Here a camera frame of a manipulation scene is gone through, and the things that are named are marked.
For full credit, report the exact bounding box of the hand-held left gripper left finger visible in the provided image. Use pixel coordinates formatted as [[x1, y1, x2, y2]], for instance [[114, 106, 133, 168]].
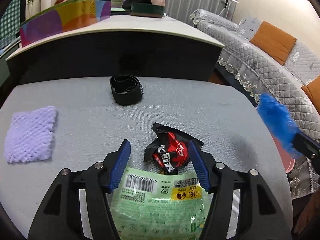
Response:
[[27, 139, 132, 240]]

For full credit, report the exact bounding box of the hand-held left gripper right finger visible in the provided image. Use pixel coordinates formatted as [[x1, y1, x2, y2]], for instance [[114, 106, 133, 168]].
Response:
[[188, 140, 293, 240]]

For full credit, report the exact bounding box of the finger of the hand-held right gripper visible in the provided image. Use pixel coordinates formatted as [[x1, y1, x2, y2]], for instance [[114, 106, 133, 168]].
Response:
[[295, 132, 320, 148], [293, 140, 320, 159]]

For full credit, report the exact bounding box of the pink plastic bin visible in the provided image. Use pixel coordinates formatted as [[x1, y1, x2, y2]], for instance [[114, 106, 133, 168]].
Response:
[[271, 130, 304, 174]]

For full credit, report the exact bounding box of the black red snack wrapper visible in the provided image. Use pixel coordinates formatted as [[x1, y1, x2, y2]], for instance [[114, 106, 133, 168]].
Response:
[[144, 122, 204, 175]]

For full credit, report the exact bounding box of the blue plastic bag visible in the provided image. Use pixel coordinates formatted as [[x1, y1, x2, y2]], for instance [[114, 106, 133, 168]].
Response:
[[257, 93, 304, 159]]

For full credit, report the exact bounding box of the green snack packet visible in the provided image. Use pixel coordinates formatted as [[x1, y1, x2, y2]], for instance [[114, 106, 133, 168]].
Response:
[[110, 165, 213, 240]]

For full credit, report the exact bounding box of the black fabric band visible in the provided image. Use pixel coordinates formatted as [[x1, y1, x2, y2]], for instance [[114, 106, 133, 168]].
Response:
[[110, 74, 143, 105]]

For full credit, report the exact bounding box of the purple foam fruit net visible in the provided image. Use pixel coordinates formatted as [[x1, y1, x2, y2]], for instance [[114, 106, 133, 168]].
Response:
[[4, 106, 58, 164]]

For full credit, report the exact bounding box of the person's right hand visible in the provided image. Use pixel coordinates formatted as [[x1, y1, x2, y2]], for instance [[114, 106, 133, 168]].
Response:
[[296, 194, 320, 236]]

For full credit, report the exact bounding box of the orange cushion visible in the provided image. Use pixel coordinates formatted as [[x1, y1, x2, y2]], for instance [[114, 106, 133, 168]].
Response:
[[301, 76, 320, 110], [249, 21, 297, 66]]

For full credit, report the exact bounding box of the grey padded table cover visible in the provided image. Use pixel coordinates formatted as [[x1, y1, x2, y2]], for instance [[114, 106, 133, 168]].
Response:
[[0, 76, 293, 240]]

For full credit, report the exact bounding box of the sofa with grey quilted cover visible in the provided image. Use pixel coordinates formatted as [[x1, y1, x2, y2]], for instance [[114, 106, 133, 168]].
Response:
[[189, 9, 320, 200]]

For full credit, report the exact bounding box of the white top coffee table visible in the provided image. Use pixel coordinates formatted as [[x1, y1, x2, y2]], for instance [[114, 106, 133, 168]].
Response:
[[5, 15, 225, 85]]

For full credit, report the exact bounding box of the multicoloured rectangular box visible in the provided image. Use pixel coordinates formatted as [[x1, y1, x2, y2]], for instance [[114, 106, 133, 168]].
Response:
[[19, 0, 112, 47]]

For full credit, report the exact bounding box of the dark green round container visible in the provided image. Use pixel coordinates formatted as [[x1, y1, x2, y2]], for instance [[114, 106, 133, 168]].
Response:
[[130, 3, 165, 18]]

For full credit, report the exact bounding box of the white floor stand black head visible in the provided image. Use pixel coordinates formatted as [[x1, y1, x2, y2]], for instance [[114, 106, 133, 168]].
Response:
[[220, 0, 239, 18]]

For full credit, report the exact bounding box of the green checked cloth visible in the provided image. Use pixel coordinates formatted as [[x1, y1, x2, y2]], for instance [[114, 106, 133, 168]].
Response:
[[0, 0, 22, 48]]

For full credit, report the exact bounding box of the potted bamboo plant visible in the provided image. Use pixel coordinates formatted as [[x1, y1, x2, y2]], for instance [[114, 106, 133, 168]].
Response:
[[26, 0, 38, 18]]

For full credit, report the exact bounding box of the black television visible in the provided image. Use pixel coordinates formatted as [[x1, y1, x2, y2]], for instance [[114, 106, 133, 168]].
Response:
[[0, 0, 28, 53]]

